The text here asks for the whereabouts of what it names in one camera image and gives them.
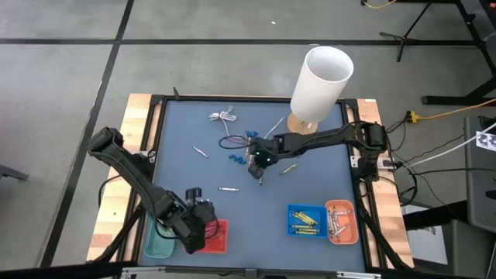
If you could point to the black tripod stand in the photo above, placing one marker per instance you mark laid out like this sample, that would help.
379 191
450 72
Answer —
405 37

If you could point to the grey cart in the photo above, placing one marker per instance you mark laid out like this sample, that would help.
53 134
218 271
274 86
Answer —
478 186

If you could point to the black white marker tag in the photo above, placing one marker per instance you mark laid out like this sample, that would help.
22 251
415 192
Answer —
487 141

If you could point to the blue plastic bin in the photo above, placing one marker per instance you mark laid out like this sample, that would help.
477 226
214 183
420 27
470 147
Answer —
298 211

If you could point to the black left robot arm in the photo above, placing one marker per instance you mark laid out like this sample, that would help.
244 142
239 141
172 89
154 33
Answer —
128 170

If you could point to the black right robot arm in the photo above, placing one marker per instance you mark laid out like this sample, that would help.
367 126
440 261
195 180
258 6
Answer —
329 137

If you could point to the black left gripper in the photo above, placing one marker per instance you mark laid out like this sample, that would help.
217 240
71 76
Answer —
193 224

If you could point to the teal plastic bin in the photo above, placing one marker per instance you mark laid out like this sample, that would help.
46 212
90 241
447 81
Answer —
159 248

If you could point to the blue grey table mat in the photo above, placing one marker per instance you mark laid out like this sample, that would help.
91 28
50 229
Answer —
252 240

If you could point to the grey floor object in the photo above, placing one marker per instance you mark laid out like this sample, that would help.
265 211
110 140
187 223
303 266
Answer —
11 172

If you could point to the orange plastic bin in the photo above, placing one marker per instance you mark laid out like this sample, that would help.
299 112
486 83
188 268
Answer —
348 228

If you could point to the black table frame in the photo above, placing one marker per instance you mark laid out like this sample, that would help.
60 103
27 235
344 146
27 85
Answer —
252 97

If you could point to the metal camera mount bar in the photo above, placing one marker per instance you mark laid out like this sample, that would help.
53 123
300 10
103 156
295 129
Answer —
248 273

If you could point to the white lamp with wooden base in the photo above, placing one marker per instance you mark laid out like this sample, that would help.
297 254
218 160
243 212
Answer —
321 89

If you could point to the black stand base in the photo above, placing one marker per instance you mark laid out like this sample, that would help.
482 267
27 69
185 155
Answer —
445 100

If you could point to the yellow crayon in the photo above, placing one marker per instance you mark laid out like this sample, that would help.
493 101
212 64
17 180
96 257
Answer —
308 218
301 218
306 233
288 169
308 229
301 226

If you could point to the red plastic bin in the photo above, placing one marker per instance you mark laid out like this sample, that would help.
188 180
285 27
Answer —
221 242

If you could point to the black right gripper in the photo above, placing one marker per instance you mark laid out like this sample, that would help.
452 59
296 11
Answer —
265 153

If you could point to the blue crayon pieces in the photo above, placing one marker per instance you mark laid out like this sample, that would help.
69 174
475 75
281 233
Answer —
237 158
251 133

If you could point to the short black antenna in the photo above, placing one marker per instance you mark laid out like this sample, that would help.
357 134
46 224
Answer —
176 94

